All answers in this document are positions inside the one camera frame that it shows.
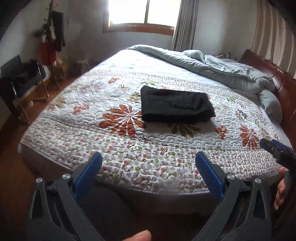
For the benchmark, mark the red wooden headboard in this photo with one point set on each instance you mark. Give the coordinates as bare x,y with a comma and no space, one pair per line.
285,89

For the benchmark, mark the black metal chair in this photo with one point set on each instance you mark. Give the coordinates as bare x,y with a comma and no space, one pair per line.
16,79

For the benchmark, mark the floral quilted bedspread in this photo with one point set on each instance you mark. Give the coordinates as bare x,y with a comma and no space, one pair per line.
101,112

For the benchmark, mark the left hand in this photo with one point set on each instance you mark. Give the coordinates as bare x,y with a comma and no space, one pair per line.
141,236

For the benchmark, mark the black pants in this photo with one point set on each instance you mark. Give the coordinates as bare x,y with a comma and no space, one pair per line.
172,106

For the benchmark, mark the striped beige wall curtain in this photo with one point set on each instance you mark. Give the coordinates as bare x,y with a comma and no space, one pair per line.
273,39

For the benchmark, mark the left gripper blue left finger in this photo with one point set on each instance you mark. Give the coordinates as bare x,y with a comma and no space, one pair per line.
54,213

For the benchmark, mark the right hand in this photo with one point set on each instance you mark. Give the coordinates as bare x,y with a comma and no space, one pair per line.
280,195

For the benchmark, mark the window with wooden frame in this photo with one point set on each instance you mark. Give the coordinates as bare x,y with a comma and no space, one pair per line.
157,17

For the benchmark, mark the grey duvet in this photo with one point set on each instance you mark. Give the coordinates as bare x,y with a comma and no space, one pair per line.
234,75

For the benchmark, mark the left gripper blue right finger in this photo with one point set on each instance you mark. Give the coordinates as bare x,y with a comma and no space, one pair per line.
243,211

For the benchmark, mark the coat rack with clothes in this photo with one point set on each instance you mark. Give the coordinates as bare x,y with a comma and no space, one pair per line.
52,38

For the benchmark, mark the beige window curtain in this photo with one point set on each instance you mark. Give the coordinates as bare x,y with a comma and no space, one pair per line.
184,31

